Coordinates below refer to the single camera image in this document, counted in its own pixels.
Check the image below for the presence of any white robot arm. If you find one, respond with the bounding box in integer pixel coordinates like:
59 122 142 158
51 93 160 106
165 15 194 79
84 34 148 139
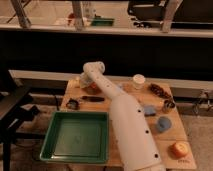
83 61 166 171

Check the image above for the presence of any dark brown stick object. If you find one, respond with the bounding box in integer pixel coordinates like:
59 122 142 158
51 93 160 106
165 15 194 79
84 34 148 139
82 96 105 102

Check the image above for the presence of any white paper cup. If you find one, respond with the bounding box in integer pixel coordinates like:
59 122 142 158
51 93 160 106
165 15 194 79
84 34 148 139
133 74 145 89

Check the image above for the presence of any green plastic tray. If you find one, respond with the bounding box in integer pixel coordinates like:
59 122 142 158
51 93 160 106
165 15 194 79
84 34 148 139
40 112 109 164

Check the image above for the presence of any green box on shelf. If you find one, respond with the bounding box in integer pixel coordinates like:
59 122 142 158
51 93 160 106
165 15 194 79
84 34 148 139
91 18 114 26

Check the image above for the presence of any light blue sponge block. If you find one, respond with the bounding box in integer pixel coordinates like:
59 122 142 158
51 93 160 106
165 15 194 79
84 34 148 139
144 105 156 116

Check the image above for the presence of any dark brown grape bunch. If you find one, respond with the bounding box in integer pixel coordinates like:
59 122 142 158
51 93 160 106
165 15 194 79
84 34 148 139
149 84 172 99

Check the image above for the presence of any small metal tin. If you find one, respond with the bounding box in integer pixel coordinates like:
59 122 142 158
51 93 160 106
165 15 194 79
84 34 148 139
162 100 175 113

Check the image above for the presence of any orange fruit toy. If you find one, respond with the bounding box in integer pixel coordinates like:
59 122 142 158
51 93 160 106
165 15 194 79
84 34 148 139
171 142 189 158

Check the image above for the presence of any dark metal ring object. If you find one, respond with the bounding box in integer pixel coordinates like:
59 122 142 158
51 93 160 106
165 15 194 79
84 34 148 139
66 99 79 110

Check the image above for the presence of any black chair frame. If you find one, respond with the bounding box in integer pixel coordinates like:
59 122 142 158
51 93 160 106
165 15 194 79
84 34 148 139
0 68 40 171

